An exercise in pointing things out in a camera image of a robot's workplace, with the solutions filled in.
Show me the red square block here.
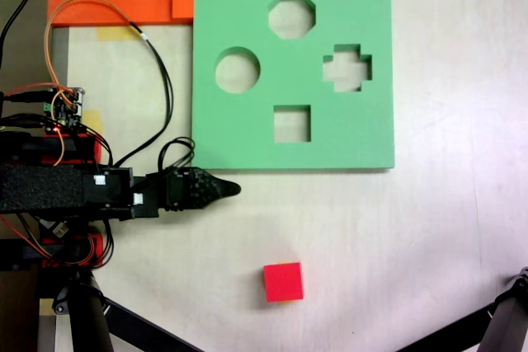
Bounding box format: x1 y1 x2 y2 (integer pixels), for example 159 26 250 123
262 261 307 303

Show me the red printed base clamp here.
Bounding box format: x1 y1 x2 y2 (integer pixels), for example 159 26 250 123
24 131 104 166
40 232 105 268

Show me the yellow tape strip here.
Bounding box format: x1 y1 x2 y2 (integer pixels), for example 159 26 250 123
81 109 105 134
97 26 138 42

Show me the small black circuit board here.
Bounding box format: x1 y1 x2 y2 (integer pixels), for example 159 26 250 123
39 219 72 240

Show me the green shape sorter board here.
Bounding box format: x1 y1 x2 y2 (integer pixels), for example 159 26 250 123
190 0 396 171

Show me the green circuit board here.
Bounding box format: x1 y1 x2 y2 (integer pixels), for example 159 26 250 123
40 87 87 131

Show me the slim black tripod brace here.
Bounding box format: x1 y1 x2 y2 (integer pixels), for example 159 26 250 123
102 297 205 352
394 303 496 352

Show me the thick black tripod leg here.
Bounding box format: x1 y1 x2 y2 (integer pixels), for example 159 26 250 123
479 266 528 352
52 269 116 352

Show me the black gripper wire loop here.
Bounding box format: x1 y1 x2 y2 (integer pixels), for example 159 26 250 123
158 136 196 172

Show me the long thin black wire pair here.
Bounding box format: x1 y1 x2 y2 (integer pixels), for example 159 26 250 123
112 21 176 168

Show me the thin orange wire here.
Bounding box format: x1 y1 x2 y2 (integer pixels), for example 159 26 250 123
44 0 134 166

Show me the thick black cable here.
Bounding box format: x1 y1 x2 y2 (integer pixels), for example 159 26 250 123
0 0 43 68

